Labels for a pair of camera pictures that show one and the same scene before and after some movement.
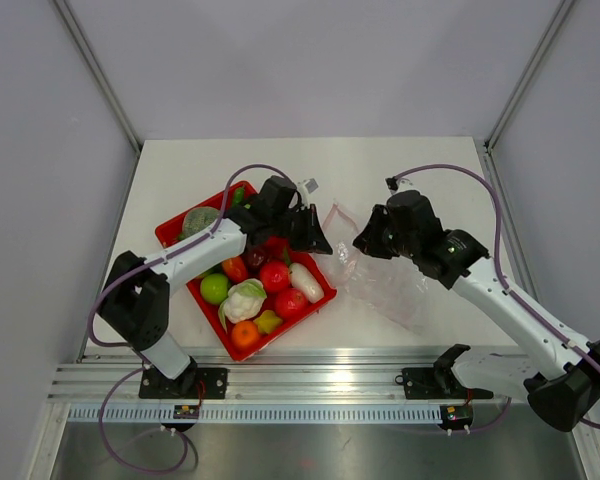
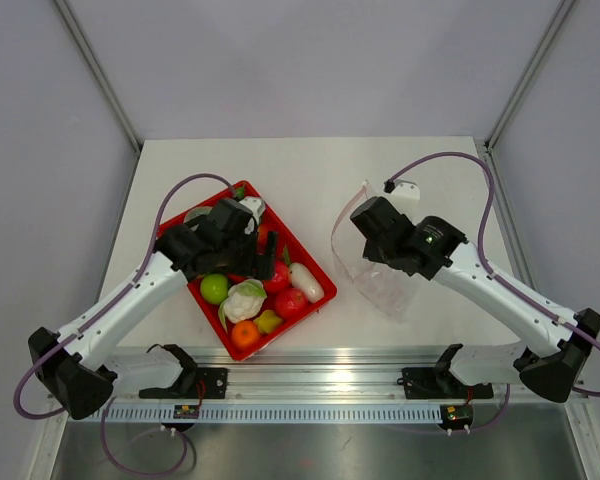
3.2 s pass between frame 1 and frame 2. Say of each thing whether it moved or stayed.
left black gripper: moved
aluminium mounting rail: stayed
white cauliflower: stayed
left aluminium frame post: stayed
